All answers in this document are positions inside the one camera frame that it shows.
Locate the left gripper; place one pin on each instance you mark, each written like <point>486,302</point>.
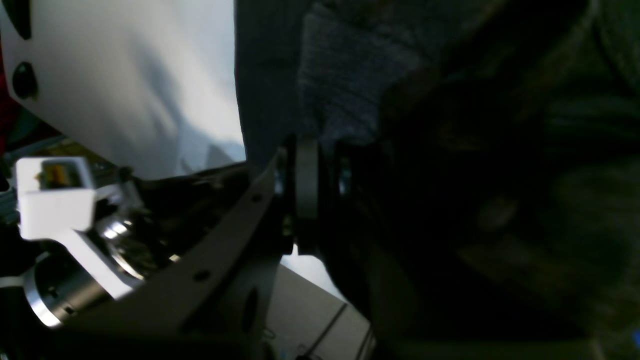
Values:
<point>143,225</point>

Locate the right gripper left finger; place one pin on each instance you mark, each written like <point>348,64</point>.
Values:
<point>212,302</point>

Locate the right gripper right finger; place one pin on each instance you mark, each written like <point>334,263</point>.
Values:
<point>348,240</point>

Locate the black t-shirt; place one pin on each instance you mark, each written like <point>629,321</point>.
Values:
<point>500,161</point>

